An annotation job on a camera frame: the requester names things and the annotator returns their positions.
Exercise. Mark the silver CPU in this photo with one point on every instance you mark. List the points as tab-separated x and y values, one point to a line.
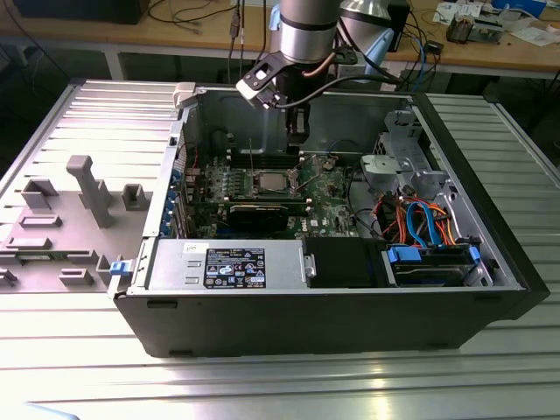
272	180

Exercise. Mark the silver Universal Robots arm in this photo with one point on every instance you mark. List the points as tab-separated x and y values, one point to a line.
306	35

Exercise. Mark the CPU socket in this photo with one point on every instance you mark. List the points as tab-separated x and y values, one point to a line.
254	186

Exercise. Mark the green motherboard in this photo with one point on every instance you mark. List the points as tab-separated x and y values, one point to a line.
324	205

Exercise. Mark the black graphics card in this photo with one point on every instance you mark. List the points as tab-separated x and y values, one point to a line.
258	217

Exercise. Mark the silver metal drive cage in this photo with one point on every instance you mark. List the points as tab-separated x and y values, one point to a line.
394	168

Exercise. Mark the pale plastic case latch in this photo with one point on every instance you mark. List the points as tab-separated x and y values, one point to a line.
184	93

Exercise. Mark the black plastic bay shroud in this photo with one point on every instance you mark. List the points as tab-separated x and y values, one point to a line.
337	262

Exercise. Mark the black upright box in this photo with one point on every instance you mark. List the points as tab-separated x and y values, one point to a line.
399	26

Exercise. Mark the small black fan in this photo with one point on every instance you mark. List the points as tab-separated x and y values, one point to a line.
435	46

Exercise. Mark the grey power supply unit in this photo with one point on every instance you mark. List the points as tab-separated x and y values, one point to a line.
184	271

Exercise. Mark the black PC case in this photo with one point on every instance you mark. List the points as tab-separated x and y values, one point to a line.
306	324

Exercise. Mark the hard disk in blue carrier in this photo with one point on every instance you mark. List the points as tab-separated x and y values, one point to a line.
429	268

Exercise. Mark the brown copper heatsink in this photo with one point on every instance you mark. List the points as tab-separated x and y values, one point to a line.
459	28

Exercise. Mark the white printed cards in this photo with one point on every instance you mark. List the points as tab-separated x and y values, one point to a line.
452	9

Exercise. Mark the wooden desk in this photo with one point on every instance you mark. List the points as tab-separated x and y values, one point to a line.
109	35

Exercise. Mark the blue plastic case latch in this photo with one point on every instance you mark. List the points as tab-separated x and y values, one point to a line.
120	268

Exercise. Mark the grey metal device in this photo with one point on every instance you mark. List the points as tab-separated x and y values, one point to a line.
487	26

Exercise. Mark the grey parts rack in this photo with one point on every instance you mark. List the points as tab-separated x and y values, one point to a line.
79	227

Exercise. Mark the dark box on desk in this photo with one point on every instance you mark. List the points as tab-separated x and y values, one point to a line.
79	11

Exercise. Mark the white paper sheet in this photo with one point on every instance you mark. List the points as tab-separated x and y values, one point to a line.
536	35

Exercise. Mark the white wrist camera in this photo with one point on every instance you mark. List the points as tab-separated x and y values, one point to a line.
251	93

